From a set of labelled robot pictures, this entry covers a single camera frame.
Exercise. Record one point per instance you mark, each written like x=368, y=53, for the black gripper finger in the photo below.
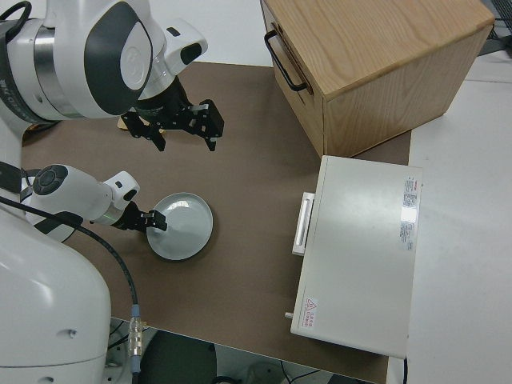
x=214, y=120
x=138, y=126
x=144, y=221
x=160, y=222

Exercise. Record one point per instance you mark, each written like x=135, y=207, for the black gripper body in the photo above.
x=126, y=220
x=164, y=102

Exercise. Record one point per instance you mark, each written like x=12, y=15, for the gray plate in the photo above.
x=184, y=232

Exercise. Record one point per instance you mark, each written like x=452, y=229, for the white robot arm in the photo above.
x=72, y=192
x=112, y=40

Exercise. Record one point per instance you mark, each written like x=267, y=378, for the wooden mug tree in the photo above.
x=121, y=124

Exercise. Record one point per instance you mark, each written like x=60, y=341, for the brown table mat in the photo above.
x=248, y=180

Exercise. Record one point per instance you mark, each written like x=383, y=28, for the wooden drawer cabinet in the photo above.
x=380, y=48

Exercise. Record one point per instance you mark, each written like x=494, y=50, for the white toaster oven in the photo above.
x=360, y=248

